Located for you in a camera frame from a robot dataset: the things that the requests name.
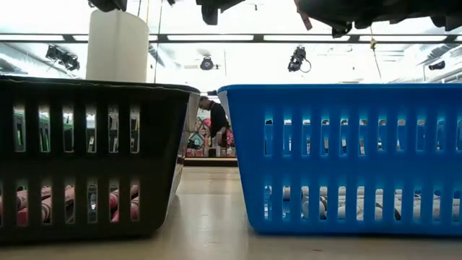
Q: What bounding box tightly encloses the black ceiling light fixture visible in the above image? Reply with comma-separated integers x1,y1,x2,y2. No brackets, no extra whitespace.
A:
45,45,81,72

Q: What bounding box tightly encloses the black overhead beam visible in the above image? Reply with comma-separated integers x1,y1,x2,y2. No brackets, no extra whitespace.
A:
0,32,462,45

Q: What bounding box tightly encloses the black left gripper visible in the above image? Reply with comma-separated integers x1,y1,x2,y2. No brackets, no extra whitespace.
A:
196,0,246,26

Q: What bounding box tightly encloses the colourful background display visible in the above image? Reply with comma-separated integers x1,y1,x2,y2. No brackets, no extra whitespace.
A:
185,107,238,159

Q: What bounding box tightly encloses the blue slotted plastic basket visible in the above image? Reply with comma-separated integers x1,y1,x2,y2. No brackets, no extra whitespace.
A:
217,83,462,236

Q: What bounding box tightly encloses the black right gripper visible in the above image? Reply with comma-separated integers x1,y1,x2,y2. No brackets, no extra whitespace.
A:
299,0,434,39

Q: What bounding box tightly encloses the green slotted plastic basket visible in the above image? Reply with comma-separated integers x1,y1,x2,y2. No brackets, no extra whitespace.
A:
13,110,75,152

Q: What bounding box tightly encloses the round black ceiling device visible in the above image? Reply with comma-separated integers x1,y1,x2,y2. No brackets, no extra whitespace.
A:
199,56,215,72

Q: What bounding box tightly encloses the black aluminium table frame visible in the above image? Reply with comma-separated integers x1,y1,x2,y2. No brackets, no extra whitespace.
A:
183,157,239,168

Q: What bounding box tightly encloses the person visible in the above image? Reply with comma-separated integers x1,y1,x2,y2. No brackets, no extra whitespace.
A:
198,95,231,149

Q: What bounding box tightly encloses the black ceiling device with cable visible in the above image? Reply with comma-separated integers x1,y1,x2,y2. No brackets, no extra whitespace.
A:
287,45,312,73

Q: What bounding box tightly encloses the black slotted plastic basket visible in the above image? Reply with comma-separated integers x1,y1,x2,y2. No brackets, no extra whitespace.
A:
0,74,201,242

